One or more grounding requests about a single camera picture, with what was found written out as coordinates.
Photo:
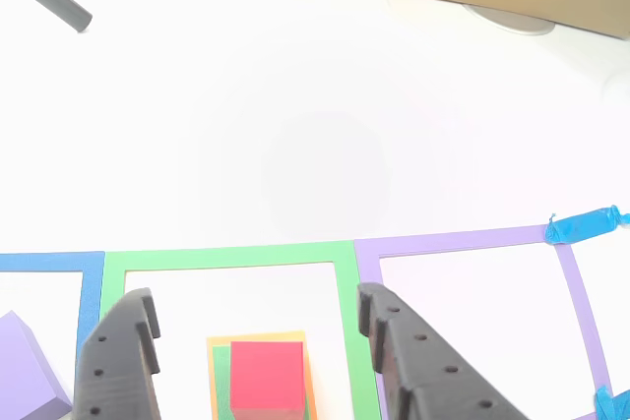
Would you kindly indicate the orange cube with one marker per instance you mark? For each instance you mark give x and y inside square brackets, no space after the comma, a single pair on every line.
[211,376]

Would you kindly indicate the small red cube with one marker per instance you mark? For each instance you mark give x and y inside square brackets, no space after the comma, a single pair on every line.
[266,376]

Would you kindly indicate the blue square frame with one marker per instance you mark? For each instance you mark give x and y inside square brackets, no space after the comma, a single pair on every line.
[91,292]

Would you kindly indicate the green square frame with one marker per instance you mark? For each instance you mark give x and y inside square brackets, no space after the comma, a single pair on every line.
[221,255]

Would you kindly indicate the crumpled blue tape strip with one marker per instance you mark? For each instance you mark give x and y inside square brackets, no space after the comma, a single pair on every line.
[612,402]

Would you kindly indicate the grey round disc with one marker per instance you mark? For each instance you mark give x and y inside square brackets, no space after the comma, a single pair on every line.
[512,21]

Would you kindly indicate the large purple cube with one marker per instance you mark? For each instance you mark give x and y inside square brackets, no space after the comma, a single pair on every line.
[24,376]

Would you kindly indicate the purple square frame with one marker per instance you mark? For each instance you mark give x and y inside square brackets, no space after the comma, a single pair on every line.
[443,240]

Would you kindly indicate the green cube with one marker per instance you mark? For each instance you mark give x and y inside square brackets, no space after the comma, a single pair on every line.
[221,380]

